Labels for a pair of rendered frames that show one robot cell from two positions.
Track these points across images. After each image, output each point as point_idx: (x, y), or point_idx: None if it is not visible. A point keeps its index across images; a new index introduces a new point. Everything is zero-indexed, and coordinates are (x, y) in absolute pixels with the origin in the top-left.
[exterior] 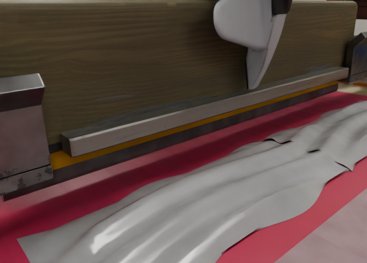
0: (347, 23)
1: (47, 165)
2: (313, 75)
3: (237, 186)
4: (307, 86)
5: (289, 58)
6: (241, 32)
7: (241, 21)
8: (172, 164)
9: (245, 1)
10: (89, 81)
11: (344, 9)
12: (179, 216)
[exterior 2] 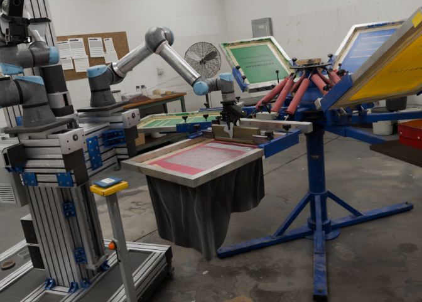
0: (254, 132)
1: (213, 137)
2: (243, 139)
3: (217, 144)
4: (241, 140)
5: (240, 135)
6: (226, 130)
7: (226, 129)
8: (224, 143)
9: (227, 127)
10: (217, 132)
11: (252, 130)
12: (212, 144)
